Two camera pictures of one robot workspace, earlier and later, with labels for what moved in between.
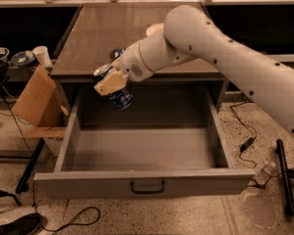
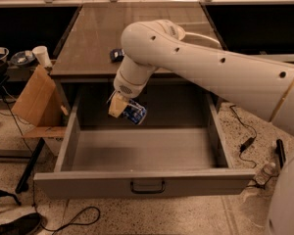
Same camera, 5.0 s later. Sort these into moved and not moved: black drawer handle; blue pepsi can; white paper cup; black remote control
Moved: blue pepsi can
Not moved: black remote control; black drawer handle; white paper cup
